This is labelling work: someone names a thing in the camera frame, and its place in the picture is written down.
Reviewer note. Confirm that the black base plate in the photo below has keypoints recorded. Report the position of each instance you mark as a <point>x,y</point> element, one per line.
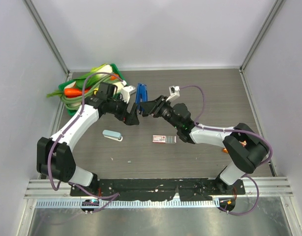
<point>164,189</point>

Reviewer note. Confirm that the green toy long beans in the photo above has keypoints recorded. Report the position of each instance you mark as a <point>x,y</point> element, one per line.
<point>92,83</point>

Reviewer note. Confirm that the red white staple box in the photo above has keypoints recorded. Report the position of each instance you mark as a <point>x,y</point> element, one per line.
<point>164,139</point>

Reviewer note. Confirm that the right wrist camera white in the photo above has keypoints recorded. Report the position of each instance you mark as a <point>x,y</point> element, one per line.
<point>174,93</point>

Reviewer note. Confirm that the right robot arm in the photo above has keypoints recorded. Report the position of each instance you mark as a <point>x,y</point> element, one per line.
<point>246,149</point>

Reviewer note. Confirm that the green plastic tray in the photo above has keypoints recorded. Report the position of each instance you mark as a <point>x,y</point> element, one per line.
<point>105,69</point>

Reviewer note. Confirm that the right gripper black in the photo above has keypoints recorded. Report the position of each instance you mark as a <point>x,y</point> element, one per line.
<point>149,106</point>

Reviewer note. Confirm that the white toy radish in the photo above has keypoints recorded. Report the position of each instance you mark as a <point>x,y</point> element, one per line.
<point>71,85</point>

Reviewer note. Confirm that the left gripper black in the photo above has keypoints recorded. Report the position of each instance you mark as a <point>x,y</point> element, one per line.
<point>130,118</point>

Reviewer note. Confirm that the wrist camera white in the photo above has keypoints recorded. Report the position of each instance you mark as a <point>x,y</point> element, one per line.
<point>174,93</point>
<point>126,92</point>

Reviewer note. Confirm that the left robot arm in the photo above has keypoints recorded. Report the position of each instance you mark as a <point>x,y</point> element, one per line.
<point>54,155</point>

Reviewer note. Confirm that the white slotted cable duct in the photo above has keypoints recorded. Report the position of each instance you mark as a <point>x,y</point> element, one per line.
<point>92,203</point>

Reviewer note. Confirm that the light blue small stapler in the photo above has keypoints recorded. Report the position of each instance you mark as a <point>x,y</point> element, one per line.
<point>113,135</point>

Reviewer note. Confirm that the small orange toy carrot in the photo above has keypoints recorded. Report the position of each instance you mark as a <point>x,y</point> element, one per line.
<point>115,77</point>

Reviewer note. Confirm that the colourful candy bag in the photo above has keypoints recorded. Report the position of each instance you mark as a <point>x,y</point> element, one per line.
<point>224,150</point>

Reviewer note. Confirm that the yellow white toy cabbage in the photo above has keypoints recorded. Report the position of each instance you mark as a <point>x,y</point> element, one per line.
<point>119,86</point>

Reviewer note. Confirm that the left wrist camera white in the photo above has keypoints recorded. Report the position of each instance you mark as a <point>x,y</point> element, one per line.
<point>126,92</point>

